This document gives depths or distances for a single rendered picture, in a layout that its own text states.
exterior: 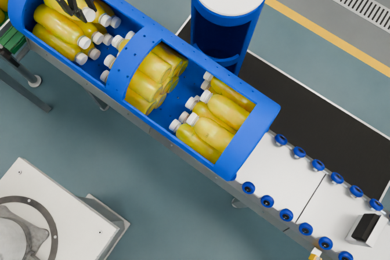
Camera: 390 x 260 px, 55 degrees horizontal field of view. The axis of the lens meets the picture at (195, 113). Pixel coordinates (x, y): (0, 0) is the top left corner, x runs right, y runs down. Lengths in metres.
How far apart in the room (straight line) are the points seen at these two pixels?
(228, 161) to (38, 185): 0.59
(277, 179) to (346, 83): 1.34
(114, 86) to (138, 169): 1.17
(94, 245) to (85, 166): 1.16
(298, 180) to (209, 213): 0.97
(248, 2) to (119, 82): 0.57
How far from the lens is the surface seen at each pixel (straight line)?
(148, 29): 1.16
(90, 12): 1.20
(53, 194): 1.26
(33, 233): 1.25
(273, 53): 2.51
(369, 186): 2.32
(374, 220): 1.29
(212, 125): 1.13
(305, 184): 1.37
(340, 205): 1.41
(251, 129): 1.04
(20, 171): 1.30
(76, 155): 2.35
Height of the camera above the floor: 2.24
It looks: 75 degrees down
